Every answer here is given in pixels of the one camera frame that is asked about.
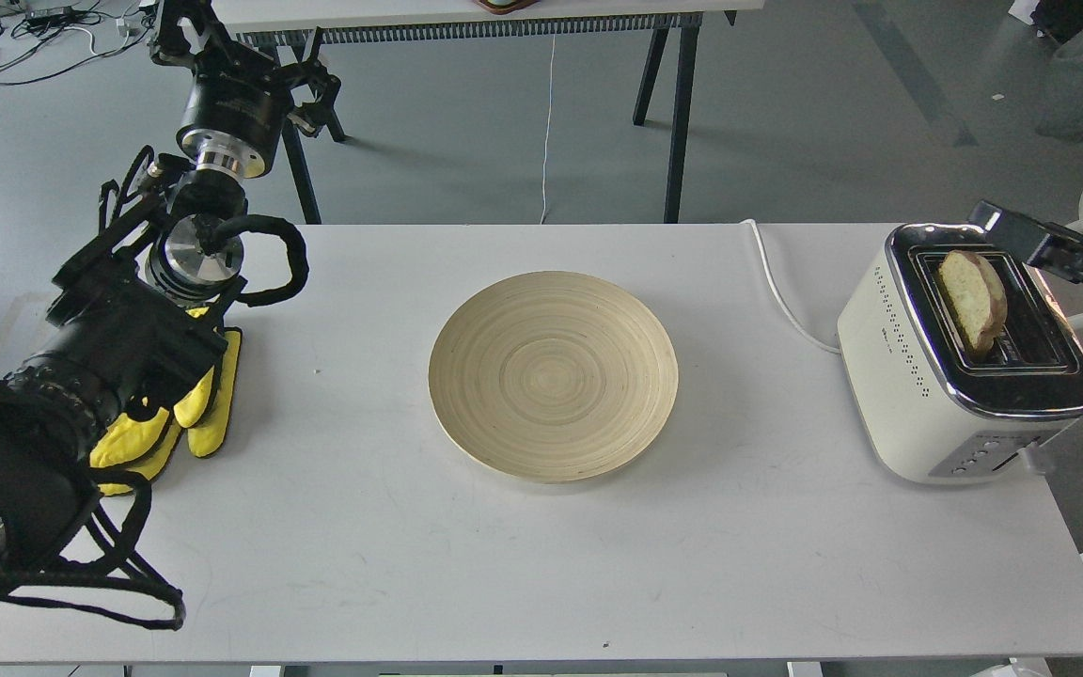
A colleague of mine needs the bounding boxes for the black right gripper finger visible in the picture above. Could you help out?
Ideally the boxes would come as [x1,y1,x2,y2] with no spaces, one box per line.
[968,200,1083,283]

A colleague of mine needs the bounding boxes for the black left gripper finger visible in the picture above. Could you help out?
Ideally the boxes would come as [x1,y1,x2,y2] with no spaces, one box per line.
[148,1,240,69]
[290,57,347,140]

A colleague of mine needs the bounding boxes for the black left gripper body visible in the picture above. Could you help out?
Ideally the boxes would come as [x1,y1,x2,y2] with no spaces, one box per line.
[177,43,309,181]

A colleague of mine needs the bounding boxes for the slice of toast bread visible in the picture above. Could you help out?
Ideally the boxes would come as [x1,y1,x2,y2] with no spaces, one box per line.
[937,249,1009,363]

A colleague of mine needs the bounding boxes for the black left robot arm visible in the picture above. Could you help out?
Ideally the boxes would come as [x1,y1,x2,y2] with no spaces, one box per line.
[0,1,343,630]

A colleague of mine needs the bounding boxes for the cream and chrome toaster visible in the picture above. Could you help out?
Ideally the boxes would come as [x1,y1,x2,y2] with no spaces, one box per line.
[838,224,1083,485]

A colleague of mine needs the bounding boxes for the white background table black legs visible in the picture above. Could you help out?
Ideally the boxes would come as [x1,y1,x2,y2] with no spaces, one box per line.
[213,1,764,224]

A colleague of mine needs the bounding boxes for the brown object on background table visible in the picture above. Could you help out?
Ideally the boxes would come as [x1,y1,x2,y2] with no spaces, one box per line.
[474,0,537,14]

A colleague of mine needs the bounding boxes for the round bamboo plate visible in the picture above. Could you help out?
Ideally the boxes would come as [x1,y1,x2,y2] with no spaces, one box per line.
[427,271,680,483]

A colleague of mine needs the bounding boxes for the floor cables and power strips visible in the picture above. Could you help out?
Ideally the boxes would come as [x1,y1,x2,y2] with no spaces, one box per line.
[0,0,164,99]

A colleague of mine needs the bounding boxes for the thin white hanging cable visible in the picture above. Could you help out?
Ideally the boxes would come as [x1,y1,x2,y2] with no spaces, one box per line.
[540,34,557,225]

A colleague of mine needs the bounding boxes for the white toaster power cable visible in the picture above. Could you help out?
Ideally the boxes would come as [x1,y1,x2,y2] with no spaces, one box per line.
[740,218,843,356]

